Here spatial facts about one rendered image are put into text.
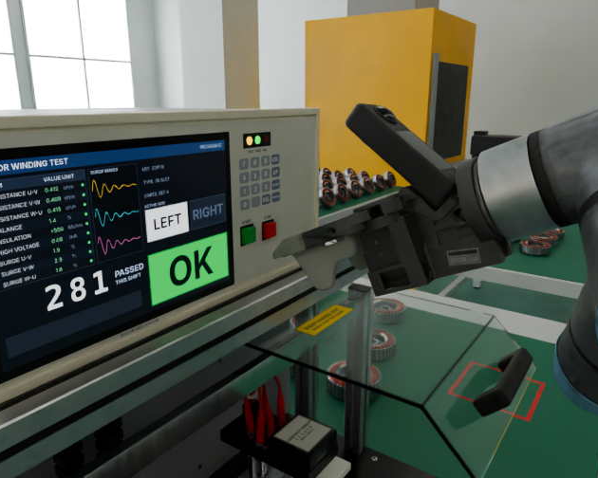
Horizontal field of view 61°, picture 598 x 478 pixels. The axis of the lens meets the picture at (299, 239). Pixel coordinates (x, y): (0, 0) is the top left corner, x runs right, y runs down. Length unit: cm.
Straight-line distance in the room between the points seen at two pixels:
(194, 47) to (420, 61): 189
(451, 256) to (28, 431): 35
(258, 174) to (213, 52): 390
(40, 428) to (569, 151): 42
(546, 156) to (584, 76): 519
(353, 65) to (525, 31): 207
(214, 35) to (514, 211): 415
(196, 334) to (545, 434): 73
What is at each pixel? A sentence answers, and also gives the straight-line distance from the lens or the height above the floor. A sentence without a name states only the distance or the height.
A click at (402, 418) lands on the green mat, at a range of 103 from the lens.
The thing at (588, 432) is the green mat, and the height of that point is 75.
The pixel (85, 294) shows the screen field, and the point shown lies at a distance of 45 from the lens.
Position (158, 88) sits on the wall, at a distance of 862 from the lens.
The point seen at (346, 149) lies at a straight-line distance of 427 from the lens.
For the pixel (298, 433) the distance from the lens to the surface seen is 69.
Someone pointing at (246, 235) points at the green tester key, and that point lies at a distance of 57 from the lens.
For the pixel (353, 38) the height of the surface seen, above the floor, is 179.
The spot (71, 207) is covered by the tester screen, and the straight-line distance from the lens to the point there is 43.
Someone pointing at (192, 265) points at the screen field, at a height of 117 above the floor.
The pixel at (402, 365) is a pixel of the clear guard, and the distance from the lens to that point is 55.
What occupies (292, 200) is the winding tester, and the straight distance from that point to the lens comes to 64.
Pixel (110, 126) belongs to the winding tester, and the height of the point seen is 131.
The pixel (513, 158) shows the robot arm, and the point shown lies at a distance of 40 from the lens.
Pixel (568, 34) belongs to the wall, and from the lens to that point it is 563.
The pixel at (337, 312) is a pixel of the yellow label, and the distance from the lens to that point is 66.
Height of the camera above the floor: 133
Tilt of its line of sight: 16 degrees down
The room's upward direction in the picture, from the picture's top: straight up
